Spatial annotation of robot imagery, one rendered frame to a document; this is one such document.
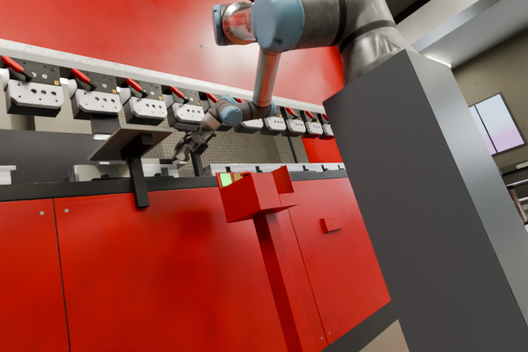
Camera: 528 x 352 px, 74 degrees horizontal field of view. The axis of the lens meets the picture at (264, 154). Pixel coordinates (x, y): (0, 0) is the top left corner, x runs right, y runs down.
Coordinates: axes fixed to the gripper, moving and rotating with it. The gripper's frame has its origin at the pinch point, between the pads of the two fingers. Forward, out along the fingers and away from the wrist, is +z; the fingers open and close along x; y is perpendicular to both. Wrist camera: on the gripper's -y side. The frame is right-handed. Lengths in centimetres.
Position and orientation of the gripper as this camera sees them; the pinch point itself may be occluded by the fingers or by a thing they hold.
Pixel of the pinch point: (172, 158)
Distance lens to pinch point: 151.6
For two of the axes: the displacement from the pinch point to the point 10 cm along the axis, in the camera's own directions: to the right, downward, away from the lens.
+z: -6.7, 7.4, 0.3
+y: 7.0, 6.4, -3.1
